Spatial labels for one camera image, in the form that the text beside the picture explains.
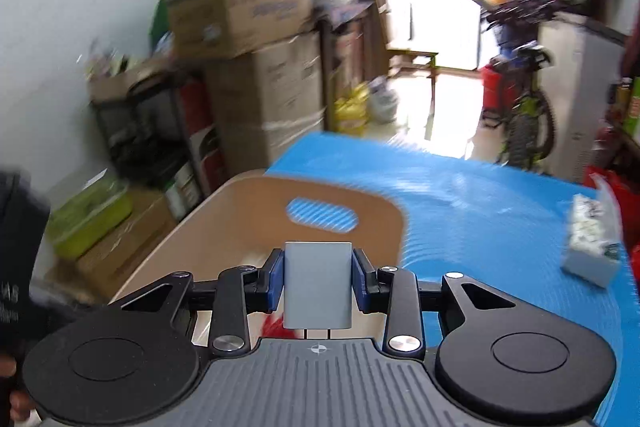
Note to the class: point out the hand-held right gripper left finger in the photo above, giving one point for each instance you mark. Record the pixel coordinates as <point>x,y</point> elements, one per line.
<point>275,281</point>

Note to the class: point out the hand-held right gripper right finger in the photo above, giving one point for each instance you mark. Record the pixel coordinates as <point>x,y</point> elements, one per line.
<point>359,281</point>

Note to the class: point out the grey rectangular block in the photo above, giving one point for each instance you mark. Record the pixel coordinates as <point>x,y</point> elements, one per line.
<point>317,284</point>

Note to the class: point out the beige plastic bin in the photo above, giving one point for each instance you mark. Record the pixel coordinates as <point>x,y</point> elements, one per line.
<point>240,227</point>

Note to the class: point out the person's left hand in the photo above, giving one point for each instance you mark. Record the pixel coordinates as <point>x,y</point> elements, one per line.
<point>21,406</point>

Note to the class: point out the red toy trident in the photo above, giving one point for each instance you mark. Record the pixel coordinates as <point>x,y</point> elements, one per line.
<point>272,327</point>

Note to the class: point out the green plastic container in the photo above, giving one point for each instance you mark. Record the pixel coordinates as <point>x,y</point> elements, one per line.
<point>90,217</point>

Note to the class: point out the low cardboard box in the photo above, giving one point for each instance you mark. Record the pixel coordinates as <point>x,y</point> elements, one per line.
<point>130,242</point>

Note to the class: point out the blue silicone mat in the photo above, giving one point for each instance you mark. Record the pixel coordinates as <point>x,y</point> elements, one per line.
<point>475,217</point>

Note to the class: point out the taped cardboard box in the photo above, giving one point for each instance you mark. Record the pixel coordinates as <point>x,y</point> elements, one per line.
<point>280,147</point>

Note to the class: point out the black shelf rack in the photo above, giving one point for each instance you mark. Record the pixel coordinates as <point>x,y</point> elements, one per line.
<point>145,142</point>

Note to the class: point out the yellow oil jug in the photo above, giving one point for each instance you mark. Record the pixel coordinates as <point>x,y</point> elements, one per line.
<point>352,112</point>

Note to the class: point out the white plastic bag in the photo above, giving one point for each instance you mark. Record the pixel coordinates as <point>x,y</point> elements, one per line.
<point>384,102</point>

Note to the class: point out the small cluttered cardboard box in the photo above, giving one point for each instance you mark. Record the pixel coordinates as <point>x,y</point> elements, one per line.
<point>125,82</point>

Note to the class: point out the large cardboard box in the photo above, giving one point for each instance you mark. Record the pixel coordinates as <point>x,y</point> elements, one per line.
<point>270,77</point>

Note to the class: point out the brown wooden cabinet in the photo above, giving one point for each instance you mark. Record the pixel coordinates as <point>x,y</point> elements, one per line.
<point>350,57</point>

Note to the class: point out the wooden chair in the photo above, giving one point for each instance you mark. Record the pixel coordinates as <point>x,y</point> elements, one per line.
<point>412,57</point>

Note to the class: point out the white tissue pack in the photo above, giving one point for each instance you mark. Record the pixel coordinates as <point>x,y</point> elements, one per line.
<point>587,242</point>

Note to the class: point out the bicycle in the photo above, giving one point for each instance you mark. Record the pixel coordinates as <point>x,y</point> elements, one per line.
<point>527,117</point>

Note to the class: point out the green bag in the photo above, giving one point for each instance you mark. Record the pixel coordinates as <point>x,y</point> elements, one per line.
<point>160,27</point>

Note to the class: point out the white cabinet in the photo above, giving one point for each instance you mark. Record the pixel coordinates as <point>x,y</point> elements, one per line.
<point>580,97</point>

